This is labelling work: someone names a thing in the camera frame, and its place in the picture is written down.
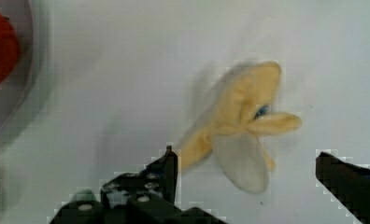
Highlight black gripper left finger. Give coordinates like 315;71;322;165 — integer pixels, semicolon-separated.
49;146;227;224

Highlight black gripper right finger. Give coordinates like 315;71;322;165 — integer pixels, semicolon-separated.
315;152;370;224

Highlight yellow plush peeled banana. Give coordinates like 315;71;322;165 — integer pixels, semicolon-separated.
178;62;302;194

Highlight grey round plate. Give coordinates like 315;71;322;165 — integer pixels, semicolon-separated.
0;0;55;162

